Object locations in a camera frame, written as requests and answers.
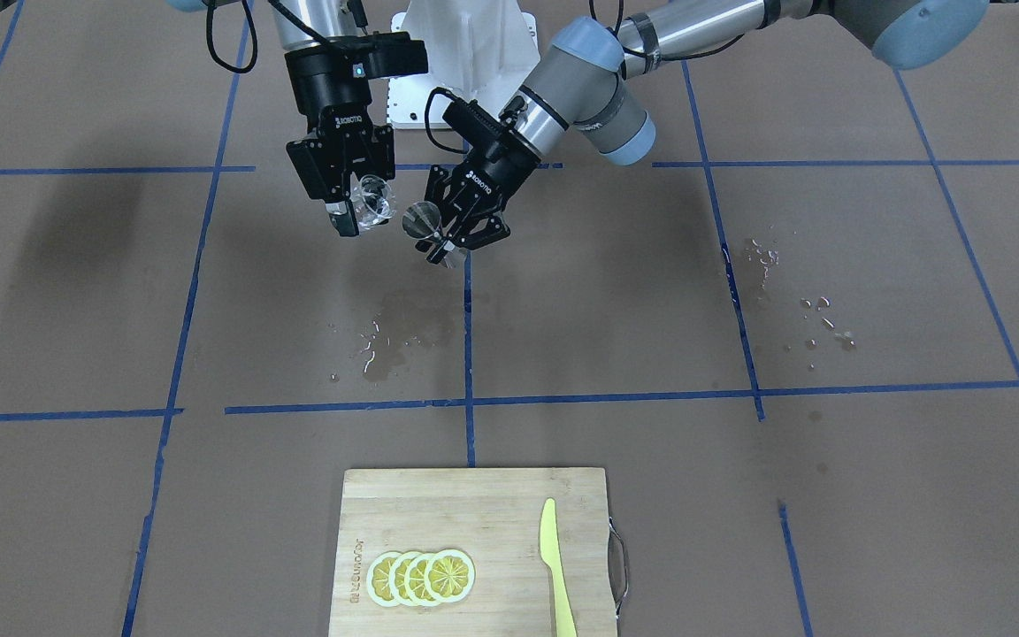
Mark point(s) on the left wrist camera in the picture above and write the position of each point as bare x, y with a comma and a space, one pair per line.
473, 124

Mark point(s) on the front lemon slice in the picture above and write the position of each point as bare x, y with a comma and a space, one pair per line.
449, 576

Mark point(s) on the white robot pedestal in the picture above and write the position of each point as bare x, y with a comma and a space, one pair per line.
479, 50

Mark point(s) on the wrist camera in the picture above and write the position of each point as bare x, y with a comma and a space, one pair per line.
389, 55
473, 124

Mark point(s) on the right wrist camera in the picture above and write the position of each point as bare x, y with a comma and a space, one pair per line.
389, 55

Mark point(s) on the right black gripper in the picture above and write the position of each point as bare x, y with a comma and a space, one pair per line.
325, 88

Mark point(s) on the lemon slice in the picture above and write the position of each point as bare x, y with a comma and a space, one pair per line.
380, 580
449, 576
415, 585
397, 578

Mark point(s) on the small glass beaker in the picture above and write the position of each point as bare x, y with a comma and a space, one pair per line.
373, 202

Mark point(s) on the wooden cutting board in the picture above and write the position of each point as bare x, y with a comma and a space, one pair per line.
493, 515

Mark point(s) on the steel jigger measuring cup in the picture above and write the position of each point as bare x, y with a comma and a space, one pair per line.
422, 221

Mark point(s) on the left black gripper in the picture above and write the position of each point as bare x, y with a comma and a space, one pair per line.
494, 165

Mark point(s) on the yellow plastic knife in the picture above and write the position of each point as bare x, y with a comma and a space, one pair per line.
550, 553

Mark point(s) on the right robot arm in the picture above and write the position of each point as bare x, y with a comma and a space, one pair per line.
332, 25

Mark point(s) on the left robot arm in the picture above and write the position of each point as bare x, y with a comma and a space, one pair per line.
580, 83

